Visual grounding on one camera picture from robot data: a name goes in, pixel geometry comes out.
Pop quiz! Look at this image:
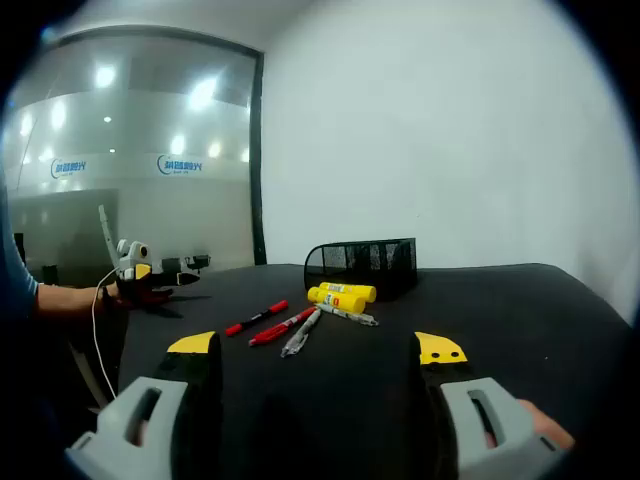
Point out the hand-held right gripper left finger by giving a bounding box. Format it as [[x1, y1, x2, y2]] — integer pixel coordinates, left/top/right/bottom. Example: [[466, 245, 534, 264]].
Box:
[[64, 330, 224, 480]]

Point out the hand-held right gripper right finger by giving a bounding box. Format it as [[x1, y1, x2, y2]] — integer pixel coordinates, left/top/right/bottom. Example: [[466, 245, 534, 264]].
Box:
[[410, 331, 566, 480]]

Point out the red and black marker pen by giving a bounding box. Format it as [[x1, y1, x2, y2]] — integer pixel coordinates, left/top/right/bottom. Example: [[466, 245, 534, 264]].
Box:
[[224, 299, 290, 337]]

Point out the yellow glue stick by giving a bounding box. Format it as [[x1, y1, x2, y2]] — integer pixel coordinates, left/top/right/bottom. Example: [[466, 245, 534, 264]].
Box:
[[319, 282, 377, 303], [307, 287, 367, 315]]

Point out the black mesh holder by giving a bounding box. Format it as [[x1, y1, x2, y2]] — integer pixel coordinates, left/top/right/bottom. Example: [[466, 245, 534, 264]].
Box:
[[303, 238, 418, 303]]

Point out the person's left hand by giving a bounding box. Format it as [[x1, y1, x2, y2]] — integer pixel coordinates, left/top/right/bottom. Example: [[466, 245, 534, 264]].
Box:
[[109, 278, 174, 308]]

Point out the person's right hand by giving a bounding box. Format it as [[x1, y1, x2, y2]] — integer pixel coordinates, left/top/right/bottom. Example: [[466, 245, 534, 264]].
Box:
[[517, 398, 576, 449]]

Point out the frosted glass partition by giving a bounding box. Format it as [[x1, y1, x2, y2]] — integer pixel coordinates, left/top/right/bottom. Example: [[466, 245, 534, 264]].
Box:
[[0, 24, 264, 289]]

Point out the person's blue shirt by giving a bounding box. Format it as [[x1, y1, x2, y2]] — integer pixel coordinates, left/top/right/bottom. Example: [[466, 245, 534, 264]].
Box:
[[0, 164, 40, 321]]

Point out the white cable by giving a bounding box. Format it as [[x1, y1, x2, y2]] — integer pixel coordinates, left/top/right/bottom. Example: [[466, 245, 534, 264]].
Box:
[[91, 268, 124, 401]]

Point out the black partition frame post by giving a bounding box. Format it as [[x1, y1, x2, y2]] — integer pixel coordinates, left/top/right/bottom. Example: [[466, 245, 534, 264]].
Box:
[[248, 47, 269, 266]]

